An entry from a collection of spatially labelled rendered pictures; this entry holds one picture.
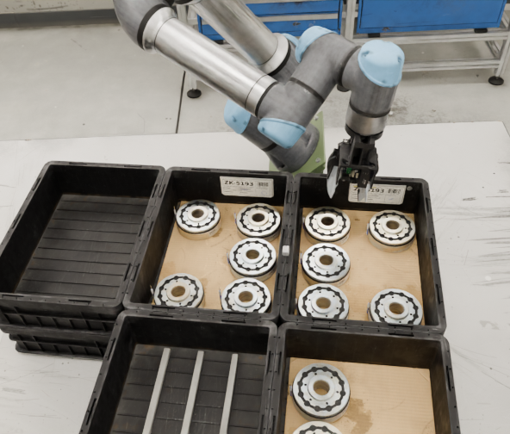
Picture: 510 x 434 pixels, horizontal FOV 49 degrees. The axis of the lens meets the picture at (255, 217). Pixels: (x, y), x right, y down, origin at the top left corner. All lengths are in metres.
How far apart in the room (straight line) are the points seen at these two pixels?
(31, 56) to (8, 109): 0.55
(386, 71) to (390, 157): 0.77
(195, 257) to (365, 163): 0.44
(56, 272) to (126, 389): 0.35
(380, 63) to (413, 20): 2.13
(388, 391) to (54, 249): 0.80
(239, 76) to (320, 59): 0.14
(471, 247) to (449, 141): 0.41
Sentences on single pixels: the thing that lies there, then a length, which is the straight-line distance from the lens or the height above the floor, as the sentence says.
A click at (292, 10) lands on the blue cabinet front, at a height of 0.46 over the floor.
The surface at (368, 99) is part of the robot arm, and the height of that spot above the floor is 1.24.
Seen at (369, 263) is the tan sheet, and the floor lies 0.83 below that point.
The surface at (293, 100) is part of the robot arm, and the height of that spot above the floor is 1.23.
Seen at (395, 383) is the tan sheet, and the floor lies 0.83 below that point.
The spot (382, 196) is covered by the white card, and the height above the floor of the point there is 0.88.
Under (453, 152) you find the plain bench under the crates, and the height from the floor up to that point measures 0.70.
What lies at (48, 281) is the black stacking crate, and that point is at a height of 0.83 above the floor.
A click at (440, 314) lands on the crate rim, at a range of 1.08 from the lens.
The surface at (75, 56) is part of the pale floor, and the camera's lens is 3.75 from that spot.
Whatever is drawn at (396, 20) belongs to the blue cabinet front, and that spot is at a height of 0.39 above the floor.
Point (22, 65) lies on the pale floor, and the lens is 3.80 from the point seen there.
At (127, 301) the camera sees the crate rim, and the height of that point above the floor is 0.93.
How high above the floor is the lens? 1.81
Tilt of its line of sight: 47 degrees down
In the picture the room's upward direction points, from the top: 4 degrees counter-clockwise
